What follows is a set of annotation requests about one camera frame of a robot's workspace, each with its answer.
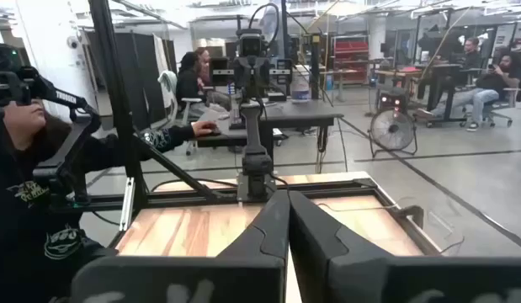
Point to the person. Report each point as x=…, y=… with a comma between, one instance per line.
x=204, y=63
x=186, y=86
x=485, y=92
x=16, y=235
x=471, y=54

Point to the black standing desk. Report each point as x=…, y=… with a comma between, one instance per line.
x=437, y=84

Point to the silver frame bracket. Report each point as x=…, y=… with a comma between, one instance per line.
x=126, y=206

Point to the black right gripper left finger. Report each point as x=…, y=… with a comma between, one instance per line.
x=251, y=273

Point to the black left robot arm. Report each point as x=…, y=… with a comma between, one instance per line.
x=255, y=139

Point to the clear plastic bin with sticker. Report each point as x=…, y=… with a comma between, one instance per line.
x=395, y=229

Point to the white security camera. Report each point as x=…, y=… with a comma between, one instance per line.
x=72, y=42

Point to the white office chair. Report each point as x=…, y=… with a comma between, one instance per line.
x=168, y=90

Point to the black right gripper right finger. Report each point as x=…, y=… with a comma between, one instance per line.
x=348, y=278

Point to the black frame corner bracket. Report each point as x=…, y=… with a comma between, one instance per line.
x=413, y=212

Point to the black partition panel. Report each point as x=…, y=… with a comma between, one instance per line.
x=144, y=71

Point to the black box with red lights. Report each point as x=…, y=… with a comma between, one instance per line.
x=392, y=101

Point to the grey office chair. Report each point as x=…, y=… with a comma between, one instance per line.
x=510, y=99

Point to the clear water jug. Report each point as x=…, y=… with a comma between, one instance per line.
x=300, y=88

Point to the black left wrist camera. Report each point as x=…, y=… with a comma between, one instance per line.
x=251, y=44

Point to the red storage shelf rack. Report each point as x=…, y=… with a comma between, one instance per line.
x=351, y=52

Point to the black floor fan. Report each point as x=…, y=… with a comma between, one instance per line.
x=392, y=130

